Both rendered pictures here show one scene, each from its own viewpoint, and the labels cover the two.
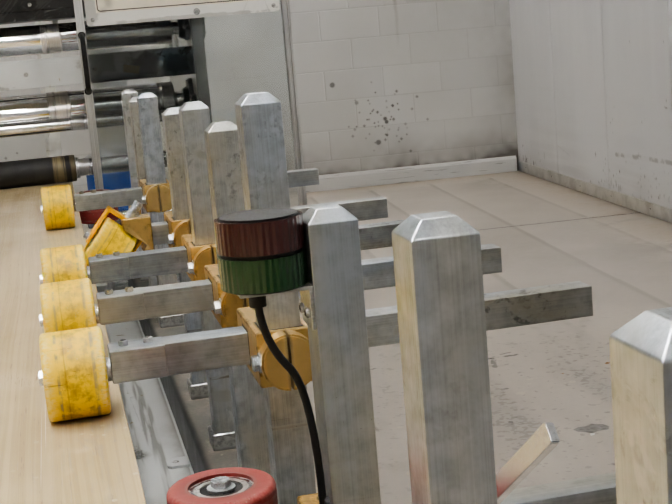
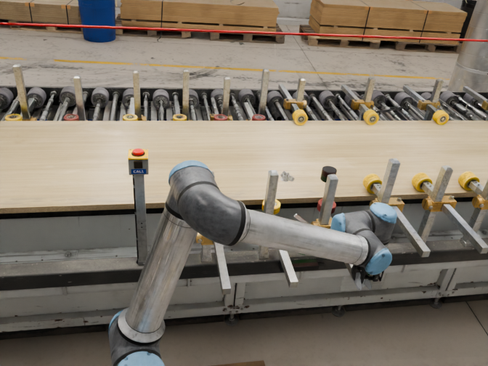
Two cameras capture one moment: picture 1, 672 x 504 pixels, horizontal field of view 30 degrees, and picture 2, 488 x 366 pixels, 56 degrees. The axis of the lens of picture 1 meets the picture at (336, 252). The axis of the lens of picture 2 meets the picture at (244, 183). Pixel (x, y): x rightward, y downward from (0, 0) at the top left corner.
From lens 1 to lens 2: 1.84 m
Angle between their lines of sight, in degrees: 84
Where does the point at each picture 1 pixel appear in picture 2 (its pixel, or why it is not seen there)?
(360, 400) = (324, 204)
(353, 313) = (327, 192)
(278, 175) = (388, 176)
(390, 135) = not seen: outside the picture
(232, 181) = (439, 179)
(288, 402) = not seen: hidden behind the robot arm
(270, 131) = (389, 167)
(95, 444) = (354, 192)
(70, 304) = (417, 179)
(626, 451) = not seen: hidden behind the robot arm
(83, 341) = (371, 179)
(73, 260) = (466, 178)
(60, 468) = (342, 189)
